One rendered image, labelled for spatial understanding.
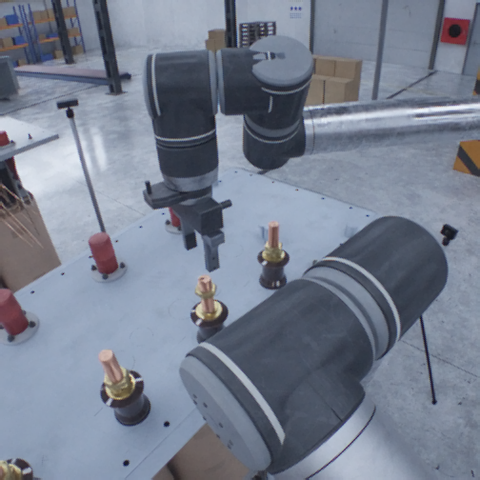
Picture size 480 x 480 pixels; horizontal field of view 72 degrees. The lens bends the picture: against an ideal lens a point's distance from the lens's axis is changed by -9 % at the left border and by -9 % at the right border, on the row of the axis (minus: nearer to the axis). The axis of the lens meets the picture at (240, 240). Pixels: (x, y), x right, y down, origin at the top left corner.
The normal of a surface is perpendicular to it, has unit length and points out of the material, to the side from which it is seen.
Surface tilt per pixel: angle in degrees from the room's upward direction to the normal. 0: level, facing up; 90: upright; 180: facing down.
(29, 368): 0
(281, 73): 42
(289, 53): 36
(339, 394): 27
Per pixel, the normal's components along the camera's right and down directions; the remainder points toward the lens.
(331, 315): 0.15, -0.59
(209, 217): 0.58, 0.46
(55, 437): -0.04, -0.80
